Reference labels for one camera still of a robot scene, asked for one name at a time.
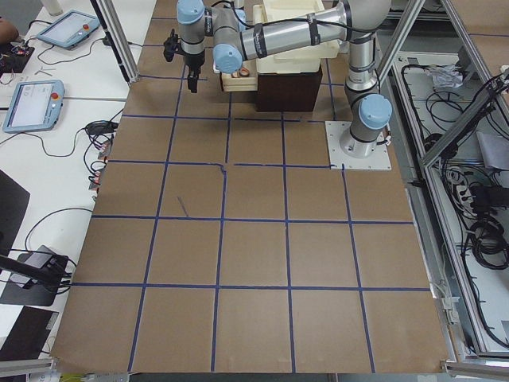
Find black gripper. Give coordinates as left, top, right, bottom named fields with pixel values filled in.
left=181, top=41, right=205, bottom=93

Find orange grey scissors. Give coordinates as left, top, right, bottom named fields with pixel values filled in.
left=231, top=67, right=250, bottom=78

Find wooden drawer with white handle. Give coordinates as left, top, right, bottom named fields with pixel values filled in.
left=213, top=60, right=258, bottom=92

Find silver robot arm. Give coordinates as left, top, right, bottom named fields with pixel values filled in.
left=163, top=1, right=392, bottom=144

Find dark brown drawer cabinet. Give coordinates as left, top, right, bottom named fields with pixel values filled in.
left=255, top=68, right=323, bottom=112

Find person's hand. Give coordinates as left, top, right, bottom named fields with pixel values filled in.
left=0, top=18, right=19, bottom=45

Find cream plastic box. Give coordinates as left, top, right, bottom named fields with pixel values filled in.
left=255, top=55, right=321, bottom=75

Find cream plastic tray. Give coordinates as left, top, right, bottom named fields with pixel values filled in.
left=243, top=6, right=347, bottom=59

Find blue teach pendant far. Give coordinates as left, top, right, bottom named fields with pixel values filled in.
left=36, top=10, right=100, bottom=49

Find blue teach pendant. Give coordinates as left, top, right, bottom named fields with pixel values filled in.
left=36, top=10, right=100, bottom=49
left=2, top=80, right=65, bottom=134

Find blue teach pendant near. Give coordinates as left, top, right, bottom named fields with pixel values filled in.
left=2, top=80, right=65, bottom=134

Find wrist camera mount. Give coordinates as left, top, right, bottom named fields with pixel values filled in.
left=163, top=29, right=182, bottom=63

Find aluminium frame post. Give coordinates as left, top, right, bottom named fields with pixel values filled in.
left=90, top=0, right=139, bottom=84

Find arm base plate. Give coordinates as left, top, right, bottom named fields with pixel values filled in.
left=325, top=121, right=392, bottom=171

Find coiled black cables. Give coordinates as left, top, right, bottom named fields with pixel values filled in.
left=460, top=216, right=509, bottom=271

